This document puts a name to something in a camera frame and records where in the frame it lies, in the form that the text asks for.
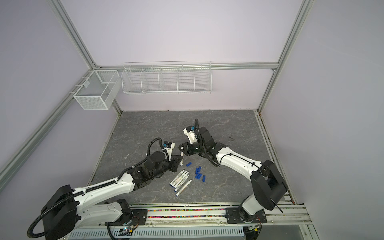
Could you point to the white marker pen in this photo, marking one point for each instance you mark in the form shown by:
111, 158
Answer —
182, 157
182, 183
179, 179
183, 188
176, 178

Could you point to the white wire shelf basket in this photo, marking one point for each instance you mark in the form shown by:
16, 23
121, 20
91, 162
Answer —
167, 77

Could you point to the white vented cable duct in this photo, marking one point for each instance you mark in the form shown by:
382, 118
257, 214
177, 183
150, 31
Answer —
156, 233

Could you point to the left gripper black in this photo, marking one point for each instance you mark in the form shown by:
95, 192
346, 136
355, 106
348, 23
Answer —
174, 163

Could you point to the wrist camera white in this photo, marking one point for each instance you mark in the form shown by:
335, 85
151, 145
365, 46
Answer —
168, 149
189, 131

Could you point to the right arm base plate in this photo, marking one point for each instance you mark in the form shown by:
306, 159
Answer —
240, 216

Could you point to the white mesh box basket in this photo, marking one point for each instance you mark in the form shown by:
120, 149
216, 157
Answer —
99, 90

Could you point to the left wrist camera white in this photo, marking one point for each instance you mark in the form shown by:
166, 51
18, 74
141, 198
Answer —
168, 149

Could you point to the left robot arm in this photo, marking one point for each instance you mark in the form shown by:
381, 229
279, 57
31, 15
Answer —
69, 208

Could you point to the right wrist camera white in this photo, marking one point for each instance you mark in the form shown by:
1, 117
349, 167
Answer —
189, 131

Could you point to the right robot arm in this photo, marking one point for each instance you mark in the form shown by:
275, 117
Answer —
269, 186

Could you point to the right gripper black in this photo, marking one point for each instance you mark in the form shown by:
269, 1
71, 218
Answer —
191, 147

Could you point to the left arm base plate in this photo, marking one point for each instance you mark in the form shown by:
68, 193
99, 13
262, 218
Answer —
137, 217

